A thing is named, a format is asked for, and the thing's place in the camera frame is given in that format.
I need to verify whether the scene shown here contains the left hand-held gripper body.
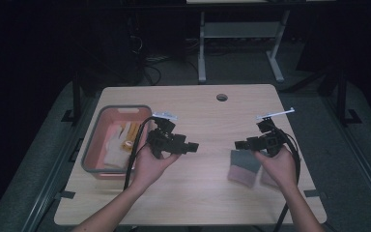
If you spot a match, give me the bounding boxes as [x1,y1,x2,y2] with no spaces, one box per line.
[145,110,188,160]

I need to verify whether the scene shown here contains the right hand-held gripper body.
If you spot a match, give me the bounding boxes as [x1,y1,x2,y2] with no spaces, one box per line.
[246,107,296,159]

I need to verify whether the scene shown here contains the floor cables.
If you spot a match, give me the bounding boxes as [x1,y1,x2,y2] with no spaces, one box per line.
[140,55,201,85]

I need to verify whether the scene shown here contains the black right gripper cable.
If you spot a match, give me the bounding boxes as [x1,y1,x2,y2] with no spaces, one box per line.
[271,123,302,232]

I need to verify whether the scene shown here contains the black metal stand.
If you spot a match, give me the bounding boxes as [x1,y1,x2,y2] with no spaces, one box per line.
[333,68,363,128]
[61,71,85,126]

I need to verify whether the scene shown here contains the person's left hand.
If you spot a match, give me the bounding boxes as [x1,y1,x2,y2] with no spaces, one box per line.
[130,144,182,191]

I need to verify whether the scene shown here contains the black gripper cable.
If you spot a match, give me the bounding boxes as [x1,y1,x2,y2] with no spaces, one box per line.
[271,123,302,232]
[123,116,157,191]

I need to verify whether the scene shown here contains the aluminium table side rail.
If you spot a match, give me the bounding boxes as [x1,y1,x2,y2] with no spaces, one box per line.
[321,95,371,217]
[20,96,95,232]

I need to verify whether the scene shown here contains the person's right hand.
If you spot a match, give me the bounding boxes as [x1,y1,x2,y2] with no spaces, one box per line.
[253,145,300,191]

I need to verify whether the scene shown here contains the white metal table frame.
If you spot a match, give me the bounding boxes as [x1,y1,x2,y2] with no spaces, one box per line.
[197,11,292,84]

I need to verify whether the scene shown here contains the dark table edge bracket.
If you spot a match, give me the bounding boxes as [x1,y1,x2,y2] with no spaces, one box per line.
[53,189,77,200]

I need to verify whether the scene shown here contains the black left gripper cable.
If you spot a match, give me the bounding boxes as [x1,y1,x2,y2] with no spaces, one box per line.
[123,116,157,191]

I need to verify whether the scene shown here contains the pink basket with grey rim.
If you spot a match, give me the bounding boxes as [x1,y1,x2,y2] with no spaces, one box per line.
[80,104,154,181]

